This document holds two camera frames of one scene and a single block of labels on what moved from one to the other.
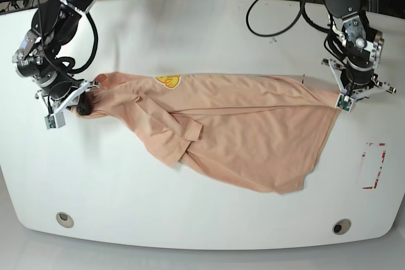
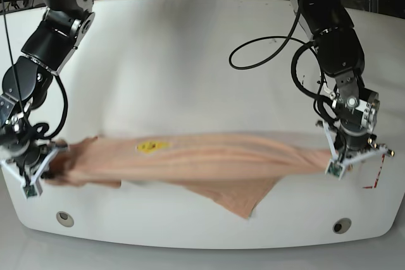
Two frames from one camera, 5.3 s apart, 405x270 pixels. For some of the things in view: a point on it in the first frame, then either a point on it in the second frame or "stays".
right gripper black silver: x=359 y=74 -> x=352 y=138
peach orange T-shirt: x=266 y=132 -> x=235 y=171
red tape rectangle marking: x=383 y=157 stays
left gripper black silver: x=56 y=84 -> x=18 y=143
